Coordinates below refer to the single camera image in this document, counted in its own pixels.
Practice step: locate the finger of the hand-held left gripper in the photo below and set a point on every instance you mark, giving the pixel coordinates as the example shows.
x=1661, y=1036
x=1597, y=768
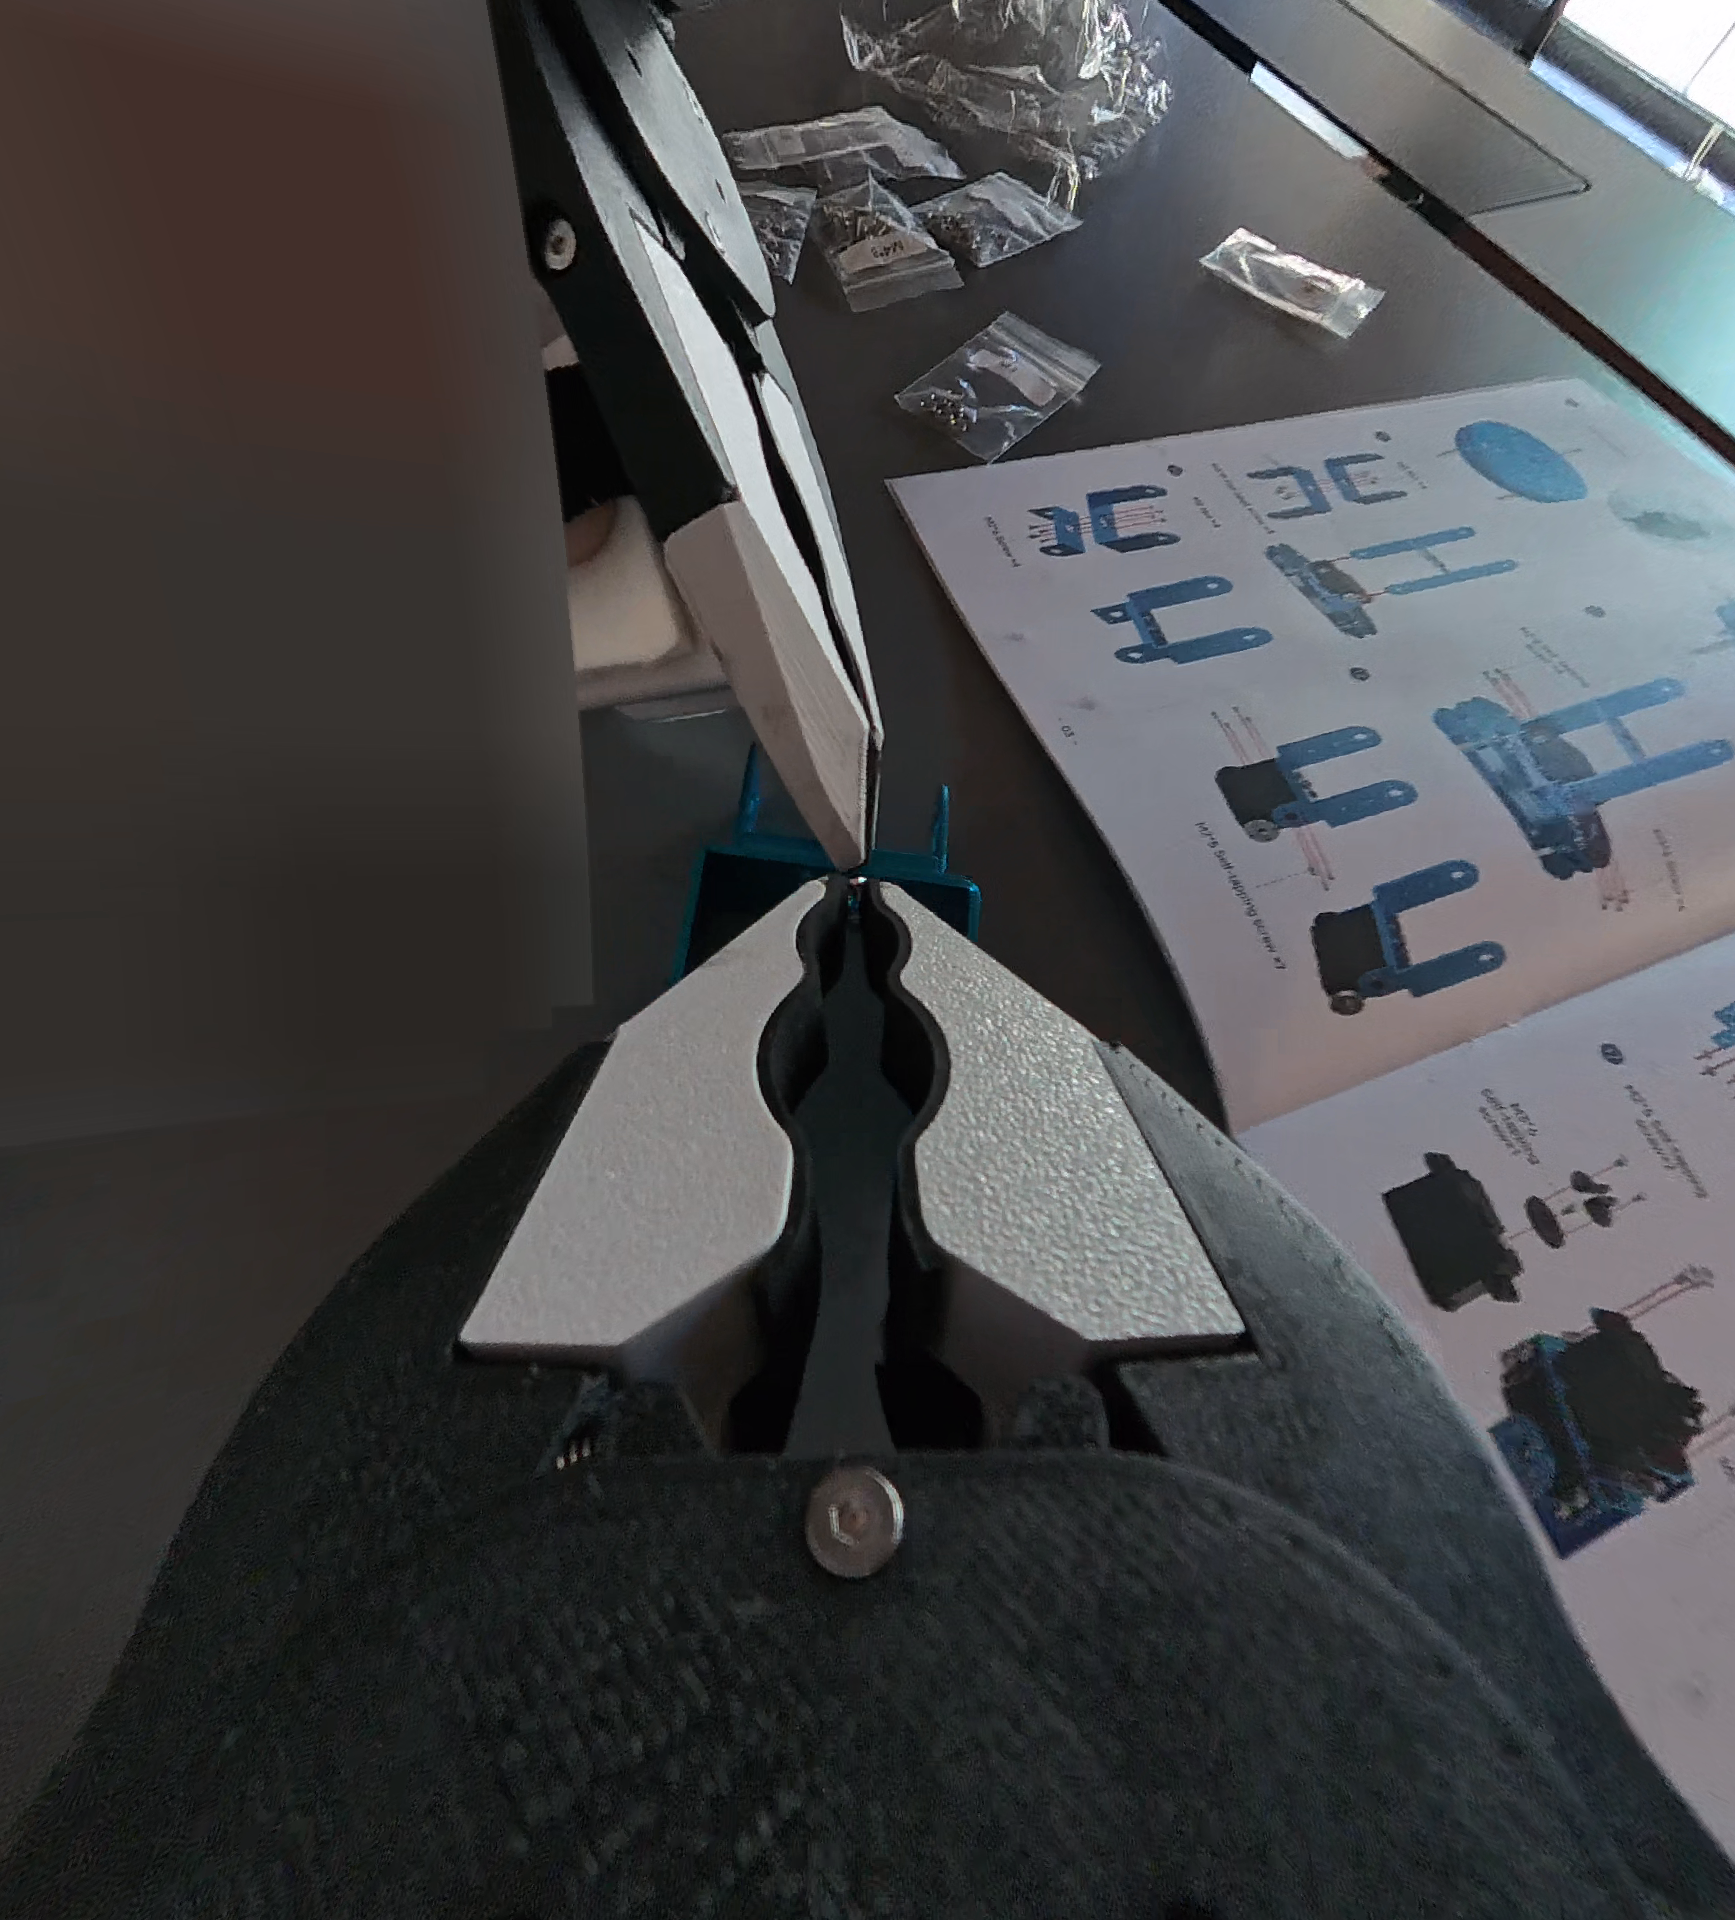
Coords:
x=783, y=691
x=807, y=510

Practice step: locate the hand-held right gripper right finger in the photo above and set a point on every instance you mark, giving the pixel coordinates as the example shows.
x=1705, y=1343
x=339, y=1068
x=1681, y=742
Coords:
x=1061, y=1170

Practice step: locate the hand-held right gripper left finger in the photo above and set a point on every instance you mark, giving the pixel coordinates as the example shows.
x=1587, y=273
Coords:
x=627, y=1185

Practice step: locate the blue metal bracket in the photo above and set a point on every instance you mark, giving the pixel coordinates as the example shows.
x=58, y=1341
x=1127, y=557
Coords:
x=717, y=901

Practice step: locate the person's left hand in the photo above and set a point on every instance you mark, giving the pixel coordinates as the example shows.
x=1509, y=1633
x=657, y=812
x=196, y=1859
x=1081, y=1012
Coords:
x=593, y=534

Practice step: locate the small clear screw bag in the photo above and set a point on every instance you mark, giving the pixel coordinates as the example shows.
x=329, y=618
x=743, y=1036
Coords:
x=1295, y=281
x=993, y=387
x=993, y=212
x=773, y=225
x=837, y=151
x=881, y=248

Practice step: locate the crumpled clear plastic bag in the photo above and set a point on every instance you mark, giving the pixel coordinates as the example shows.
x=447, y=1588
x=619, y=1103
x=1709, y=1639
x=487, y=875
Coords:
x=1001, y=74

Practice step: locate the open instruction booklet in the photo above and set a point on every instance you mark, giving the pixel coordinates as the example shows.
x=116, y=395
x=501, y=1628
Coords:
x=1407, y=901

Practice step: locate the black flat panel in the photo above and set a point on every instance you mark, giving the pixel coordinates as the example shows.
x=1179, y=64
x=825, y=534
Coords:
x=1407, y=98

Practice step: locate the bright window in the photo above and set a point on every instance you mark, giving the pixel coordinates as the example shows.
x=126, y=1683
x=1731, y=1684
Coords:
x=1707, y=69

